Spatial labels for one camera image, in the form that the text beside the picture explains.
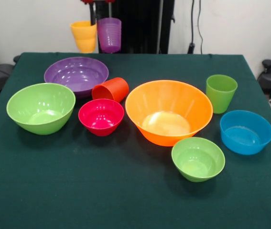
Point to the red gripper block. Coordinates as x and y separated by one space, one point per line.
87 1

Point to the yellow cup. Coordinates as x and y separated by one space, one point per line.
85 39

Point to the purple cup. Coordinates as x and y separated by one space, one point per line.
109 35

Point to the large orange bowl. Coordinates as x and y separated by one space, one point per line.
166 114

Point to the green cup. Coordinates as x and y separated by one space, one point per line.
220 95

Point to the purple bowl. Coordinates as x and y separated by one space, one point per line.
76 76

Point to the red-orange cup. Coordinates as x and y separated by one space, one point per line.
116 89

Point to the pink bowl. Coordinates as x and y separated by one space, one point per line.
101 119

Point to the large green bowl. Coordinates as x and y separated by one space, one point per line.
40 109

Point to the dark green table cloth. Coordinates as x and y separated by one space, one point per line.
78 179

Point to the small green bowl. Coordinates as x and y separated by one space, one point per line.
197 159

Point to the blue bowl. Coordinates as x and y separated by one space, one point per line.
245 133

